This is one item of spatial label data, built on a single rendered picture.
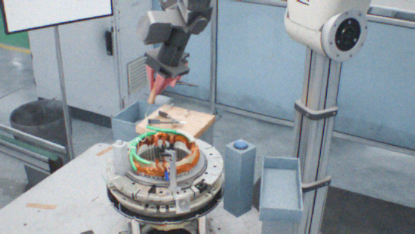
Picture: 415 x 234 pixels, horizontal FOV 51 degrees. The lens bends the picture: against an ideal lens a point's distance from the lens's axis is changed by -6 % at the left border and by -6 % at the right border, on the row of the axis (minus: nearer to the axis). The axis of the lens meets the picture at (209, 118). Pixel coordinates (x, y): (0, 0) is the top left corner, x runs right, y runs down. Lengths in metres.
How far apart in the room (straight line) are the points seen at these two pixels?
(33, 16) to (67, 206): 0.87
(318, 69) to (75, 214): 0.93
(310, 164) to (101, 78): 2.45
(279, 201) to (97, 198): 0.71
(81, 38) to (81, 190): 2.10
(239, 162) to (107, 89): 2.33
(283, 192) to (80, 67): 2.73
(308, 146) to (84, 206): 0.79
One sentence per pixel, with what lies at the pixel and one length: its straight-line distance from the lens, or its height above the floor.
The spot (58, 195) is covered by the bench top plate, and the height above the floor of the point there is 0.78.
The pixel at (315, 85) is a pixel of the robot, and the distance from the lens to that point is 1.38.
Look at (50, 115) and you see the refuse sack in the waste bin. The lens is 3.10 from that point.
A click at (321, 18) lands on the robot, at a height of 1.47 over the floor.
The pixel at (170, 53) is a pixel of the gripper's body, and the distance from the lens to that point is 1.08.
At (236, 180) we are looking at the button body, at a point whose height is 0.93.
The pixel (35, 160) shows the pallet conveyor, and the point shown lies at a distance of 2.09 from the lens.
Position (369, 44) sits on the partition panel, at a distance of 3.29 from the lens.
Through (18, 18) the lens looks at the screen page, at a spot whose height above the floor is 1.30.
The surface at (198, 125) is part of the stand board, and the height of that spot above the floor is 1.06.
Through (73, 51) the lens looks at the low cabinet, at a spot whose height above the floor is 0.62.
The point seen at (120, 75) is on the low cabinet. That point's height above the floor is 0.49.
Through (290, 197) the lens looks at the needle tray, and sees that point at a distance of 1.27.
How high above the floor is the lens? 1.77
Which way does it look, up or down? 27 degrees down
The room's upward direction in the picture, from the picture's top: 1 degrees clockwise
